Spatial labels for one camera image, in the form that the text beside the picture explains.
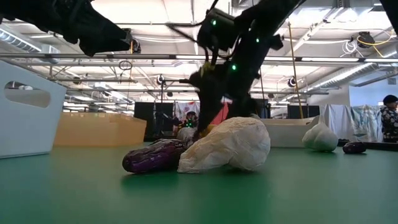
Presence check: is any small purple eggplant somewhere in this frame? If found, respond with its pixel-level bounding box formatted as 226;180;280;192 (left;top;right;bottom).
342;141;368;154

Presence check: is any white and orange column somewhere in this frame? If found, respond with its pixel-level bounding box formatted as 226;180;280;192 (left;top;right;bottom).
211;102;230;125

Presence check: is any yellow hanging strap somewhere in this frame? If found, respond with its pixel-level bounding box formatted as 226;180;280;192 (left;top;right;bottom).
287;21;304;119

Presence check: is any blue patterned hanging cloth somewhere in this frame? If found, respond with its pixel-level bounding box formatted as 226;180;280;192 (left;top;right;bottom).
350;105;384;142

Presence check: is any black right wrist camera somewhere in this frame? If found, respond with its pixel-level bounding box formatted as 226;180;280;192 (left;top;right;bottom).
197;8;239;52

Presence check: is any large purple eggplant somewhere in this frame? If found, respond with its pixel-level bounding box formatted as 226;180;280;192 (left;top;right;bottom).
122;126;197;174

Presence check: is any person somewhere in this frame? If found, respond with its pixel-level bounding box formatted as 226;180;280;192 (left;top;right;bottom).
185;111;198;128
381;95;398;143

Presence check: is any white plastic basket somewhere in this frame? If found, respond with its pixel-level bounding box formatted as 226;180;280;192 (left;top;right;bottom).
259;115;321;149
0;60;67;159

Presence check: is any black partition panel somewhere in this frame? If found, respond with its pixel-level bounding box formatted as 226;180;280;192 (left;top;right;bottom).
133;101;174;139
287;105;321;119

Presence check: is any black background rig frame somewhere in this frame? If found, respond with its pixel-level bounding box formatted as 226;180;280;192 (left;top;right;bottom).
160;79;200;138

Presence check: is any floral patterned cloth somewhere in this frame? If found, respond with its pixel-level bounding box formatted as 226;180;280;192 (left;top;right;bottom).
174;101;200;124

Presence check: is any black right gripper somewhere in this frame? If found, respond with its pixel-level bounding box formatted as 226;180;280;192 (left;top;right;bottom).
190;37;271;141

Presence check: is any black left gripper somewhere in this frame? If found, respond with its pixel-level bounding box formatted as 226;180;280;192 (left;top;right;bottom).
0;0;131;57

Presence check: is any white hanging cloth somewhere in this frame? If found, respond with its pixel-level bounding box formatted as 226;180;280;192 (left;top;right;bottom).
322;104;352;138

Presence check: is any silver ceiling duct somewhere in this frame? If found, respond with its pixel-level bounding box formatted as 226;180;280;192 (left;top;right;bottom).
326;62;398;88

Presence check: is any overhead light bar rail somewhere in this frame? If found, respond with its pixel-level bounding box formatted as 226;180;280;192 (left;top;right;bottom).
0;52;398;63

